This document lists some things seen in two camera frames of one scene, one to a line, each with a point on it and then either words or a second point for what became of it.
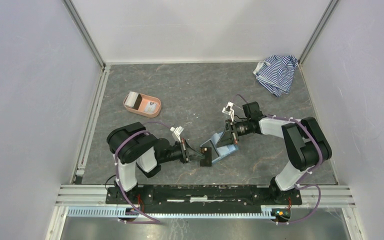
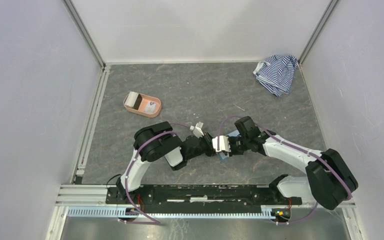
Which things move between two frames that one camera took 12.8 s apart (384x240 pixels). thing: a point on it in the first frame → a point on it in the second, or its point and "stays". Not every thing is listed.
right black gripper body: (239, 129) → (238, 144)
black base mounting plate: (174, 200) stays
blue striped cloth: (276, 73) stays
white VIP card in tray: (151, 107) stays
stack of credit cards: (131, 99) stays
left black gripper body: (180, 152) → (207, 144)
